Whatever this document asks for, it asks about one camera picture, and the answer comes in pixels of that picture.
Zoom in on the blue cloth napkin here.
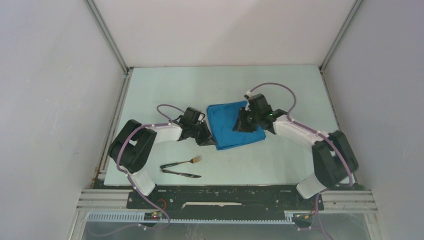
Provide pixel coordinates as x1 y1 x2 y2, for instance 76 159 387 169
206 100 266 151

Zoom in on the knife with black handle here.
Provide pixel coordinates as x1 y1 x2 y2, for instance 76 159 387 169
160 169 202 179

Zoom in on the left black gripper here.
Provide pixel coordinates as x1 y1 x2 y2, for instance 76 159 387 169
189 120 218 147

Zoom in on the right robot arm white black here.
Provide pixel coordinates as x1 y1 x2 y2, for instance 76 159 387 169
233 94 359 209

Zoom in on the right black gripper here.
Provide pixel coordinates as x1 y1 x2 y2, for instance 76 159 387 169
232 106 261 133

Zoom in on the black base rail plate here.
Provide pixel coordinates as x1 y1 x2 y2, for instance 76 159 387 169
126 185 324 221

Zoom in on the aluminium frame rail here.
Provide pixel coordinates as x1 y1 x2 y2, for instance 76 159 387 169
77 186 377 223

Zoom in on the small circuit board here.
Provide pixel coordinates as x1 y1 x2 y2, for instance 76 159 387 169
143 211 163 221

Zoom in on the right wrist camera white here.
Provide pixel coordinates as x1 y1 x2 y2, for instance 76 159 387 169
244 90 255 101

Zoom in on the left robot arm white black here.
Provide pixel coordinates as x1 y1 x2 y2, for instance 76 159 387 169
107 107 217 208

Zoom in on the fork with black handle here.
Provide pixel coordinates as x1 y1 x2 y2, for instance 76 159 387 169
160 155 202 169

